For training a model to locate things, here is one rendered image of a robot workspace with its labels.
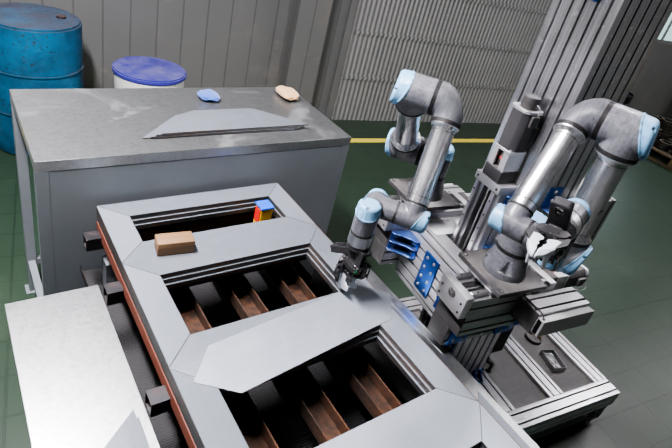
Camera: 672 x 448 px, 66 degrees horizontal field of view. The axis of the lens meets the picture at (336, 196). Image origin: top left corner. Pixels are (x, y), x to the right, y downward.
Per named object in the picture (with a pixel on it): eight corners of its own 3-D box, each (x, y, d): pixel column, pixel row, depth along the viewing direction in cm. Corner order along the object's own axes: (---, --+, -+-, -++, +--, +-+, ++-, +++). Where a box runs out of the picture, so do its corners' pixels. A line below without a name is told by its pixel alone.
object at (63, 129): (34, 172, 170) (34, 162, 168) (10, 98, 209) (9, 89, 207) (349, 144, 245) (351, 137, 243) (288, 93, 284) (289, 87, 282)
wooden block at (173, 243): (157, 256, 170) (158, 244, 168) (153, 245, 174) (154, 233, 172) (194, 252, 176) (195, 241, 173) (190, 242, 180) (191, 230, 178)
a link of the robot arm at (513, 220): (576, 78, 148) (484, 218, 141) (615, 92, 143) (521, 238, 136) (572, 99, 158) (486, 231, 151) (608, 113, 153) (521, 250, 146)
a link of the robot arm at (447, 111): (474, 96, 172) (423, 235, 172) (442, 86, 173) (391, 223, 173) (478, 87, 160) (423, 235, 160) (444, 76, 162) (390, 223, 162)
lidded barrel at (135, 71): (173, 130, 437) (178, 58, 406) (187, 160, 401) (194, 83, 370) (107, 130, 412) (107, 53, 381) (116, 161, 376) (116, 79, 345)
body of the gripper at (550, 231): (555, 271, 117) (569, 252, 126) (566, 239, 114) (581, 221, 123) (522, 258, 121) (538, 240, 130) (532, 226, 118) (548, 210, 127)
